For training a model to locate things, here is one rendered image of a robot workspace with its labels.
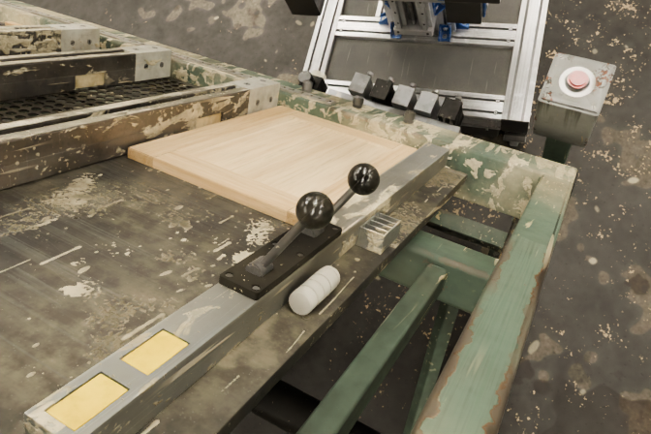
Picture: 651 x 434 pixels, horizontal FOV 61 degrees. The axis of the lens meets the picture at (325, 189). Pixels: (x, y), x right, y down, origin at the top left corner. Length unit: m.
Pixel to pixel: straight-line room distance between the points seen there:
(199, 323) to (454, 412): 0.24
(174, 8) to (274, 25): 0.57
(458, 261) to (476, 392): 0.42
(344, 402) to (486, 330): 0.17
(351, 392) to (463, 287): 0.35
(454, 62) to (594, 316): 0.98
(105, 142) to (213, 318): 0.48
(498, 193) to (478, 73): 0.93
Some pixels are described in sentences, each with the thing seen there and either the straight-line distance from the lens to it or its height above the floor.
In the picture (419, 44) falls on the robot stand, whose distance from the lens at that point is 2.17.
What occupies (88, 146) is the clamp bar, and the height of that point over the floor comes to 1.35.
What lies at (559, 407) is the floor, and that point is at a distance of 2.04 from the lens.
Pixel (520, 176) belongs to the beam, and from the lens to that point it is 1.19.
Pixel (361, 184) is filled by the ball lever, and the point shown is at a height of 1.44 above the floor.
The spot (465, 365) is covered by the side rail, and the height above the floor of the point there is 1.47.
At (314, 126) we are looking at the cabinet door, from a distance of 1.25.
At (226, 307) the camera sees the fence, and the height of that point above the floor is 1.52.
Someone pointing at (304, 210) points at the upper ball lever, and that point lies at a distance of 0.53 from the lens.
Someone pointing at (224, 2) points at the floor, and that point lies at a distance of 2.85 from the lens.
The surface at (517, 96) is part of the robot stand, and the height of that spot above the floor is 0.23.
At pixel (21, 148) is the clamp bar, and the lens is 0.87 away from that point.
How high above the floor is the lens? 2.02
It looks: 66 degrees down
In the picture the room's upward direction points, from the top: 41 degrees counter-clockwise
